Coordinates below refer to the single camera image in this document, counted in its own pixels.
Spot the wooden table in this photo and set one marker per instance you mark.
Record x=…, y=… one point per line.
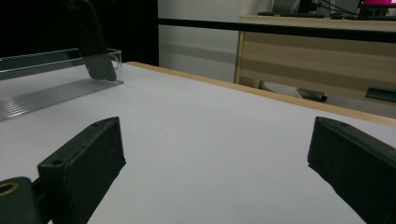
x=280, y=101

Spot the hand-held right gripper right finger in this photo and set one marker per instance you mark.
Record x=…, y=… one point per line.
x=358, y=168

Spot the light wooden desk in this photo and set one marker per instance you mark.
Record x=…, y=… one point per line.
x=311, y=62

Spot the office chair base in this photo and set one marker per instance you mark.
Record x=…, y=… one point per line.
x=294, y=90

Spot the black keyboard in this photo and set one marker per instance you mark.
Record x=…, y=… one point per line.
x=291, y=14

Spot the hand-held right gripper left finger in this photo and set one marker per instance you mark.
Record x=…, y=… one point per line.
x=84, y=168

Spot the white board sheet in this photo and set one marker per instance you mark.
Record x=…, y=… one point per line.
x=202, y=140

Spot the clear plastic tray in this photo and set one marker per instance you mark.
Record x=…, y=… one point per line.
x=46, y=96

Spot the black curtain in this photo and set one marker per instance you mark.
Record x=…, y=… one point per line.
x=37, y=25

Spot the white cabinet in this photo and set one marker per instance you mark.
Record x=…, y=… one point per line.
x=199, y=40

